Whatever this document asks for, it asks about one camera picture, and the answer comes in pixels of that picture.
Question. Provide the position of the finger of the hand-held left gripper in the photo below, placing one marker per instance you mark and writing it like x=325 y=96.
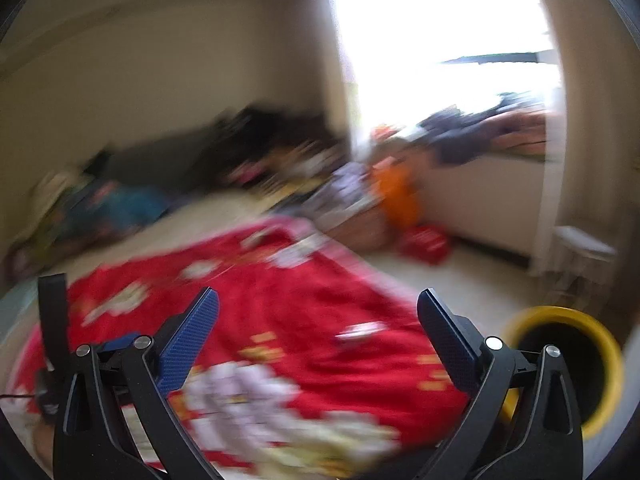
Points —
x=120 y=344
x=52 y=310

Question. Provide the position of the dark jacket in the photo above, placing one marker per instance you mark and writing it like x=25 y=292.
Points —
x=460 y=140

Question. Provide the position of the grey headboard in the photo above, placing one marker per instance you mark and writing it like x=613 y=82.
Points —
x=165 y=165

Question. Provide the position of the pink patterned blanket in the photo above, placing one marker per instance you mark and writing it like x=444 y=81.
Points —
x=525 y=125

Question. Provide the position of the red plastic bag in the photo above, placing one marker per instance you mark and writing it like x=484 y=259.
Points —
x=425 y=245

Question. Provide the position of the pale clothes in basket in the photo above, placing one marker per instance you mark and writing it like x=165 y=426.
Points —
x=340 y=185

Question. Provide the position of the small heap of clothes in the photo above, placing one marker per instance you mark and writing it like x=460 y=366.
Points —
x=395 y=135

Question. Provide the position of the cream wide curtain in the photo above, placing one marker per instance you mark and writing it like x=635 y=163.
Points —
x=585 y=135

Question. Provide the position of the orange bag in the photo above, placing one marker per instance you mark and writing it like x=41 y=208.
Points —
x=397 y=200

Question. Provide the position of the pile of clothes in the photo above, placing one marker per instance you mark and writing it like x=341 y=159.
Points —
x=280 y=150

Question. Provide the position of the cream narrow curtain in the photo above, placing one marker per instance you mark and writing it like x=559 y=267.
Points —
x=345 y=85

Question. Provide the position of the beige mattress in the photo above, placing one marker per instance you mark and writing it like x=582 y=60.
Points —
x=150 y=240

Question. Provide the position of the red floral blanket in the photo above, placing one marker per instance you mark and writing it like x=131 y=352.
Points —
x=300 y=300

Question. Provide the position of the yellow rimmed black bin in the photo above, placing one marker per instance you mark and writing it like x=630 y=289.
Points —
x=607 y=350

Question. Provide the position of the teal floral cloth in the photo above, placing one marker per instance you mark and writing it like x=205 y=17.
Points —
x=120 y=210

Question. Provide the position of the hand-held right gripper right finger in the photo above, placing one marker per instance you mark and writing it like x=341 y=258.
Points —
x=450 y=345

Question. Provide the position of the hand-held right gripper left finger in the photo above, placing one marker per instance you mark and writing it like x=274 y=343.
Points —
x=192 y=335

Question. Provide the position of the white window seat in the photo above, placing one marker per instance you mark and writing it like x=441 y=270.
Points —
x=490 y=200

